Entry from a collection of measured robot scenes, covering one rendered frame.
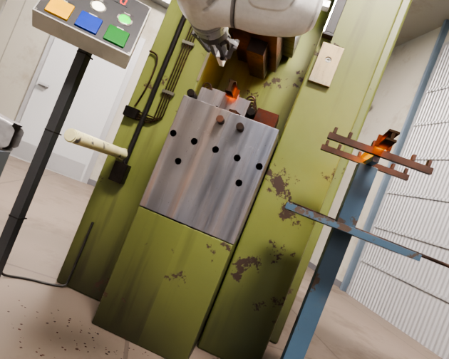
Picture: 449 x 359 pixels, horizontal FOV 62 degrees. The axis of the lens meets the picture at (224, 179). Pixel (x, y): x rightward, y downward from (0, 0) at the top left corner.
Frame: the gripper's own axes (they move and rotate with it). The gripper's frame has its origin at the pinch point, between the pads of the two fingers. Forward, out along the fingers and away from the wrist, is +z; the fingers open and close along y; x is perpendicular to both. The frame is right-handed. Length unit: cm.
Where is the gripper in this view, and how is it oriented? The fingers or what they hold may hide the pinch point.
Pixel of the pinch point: (221, 57)
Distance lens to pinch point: 115.1
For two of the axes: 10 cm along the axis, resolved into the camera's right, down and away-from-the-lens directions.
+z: 1.2, 0.7, 9.9
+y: 9.2, 3.7, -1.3
